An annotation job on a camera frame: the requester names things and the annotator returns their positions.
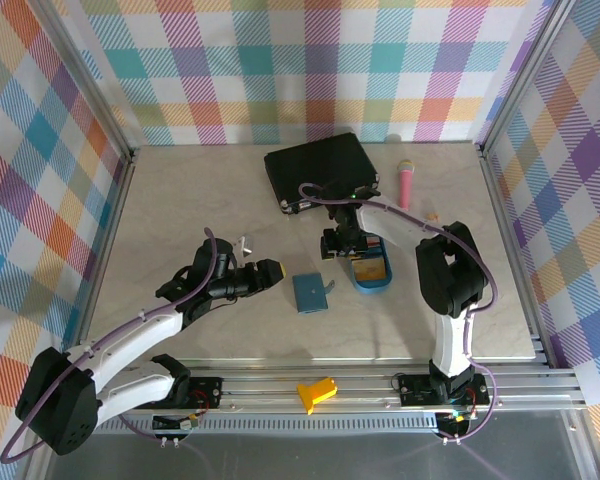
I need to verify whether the blue card holder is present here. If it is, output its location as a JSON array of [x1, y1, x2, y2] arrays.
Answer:
[[291, 272, 338, 316]]

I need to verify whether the yellow credit card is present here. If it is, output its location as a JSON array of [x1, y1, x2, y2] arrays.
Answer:
[[353, 258, 386, 282]]

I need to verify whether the black briefcase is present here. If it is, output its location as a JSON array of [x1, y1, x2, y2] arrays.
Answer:
[[263, 132, 381, 216]]

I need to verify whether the blue plastic tray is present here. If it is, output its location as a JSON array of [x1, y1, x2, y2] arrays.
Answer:
[[348, 233, 395, 297]]

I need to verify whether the yellow plastic part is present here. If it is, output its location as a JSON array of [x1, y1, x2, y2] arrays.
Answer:
[[296, 378, 339, 416]]

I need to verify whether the small circuit board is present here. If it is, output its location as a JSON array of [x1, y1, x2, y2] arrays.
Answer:
[[435, 410, 476, 435], [151, 413, 202, 432]]

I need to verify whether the grey metal sheet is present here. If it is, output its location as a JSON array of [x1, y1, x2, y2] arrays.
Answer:
[[44, 433, 584, 480]]

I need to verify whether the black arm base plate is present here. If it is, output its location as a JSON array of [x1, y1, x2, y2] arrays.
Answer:
[[397, 373, 492, 407], [131, 375, 225, 410]]

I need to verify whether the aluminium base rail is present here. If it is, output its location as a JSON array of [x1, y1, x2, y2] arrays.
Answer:
[[34, 357, 589, 416]]

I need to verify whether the aluminium table edge rail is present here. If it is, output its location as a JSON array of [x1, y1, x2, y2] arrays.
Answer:
[[478, 143, 554, 369], [64, 147, 137, 361]]

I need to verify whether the perforated metal cable duct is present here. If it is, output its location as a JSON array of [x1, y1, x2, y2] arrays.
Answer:
[[59, 418, 444, 437]]

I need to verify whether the aluminium frame post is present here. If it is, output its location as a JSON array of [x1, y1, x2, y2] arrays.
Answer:
[[32, 0, 136, 164], [476, 0, 577, 151]]

